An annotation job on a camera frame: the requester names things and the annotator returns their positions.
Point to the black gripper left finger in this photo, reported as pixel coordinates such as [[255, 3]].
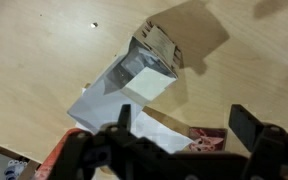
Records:
[[124, 119]]

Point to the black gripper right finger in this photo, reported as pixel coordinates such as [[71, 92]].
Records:
[[245, 126]]

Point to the small dark tea packet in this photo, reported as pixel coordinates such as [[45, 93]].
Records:
[[207, 139]]

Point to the white paper napkin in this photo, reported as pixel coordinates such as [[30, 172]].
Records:
[[157, 133]]

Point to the pink spray bottle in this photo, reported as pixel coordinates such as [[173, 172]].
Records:
[[65, 162]]

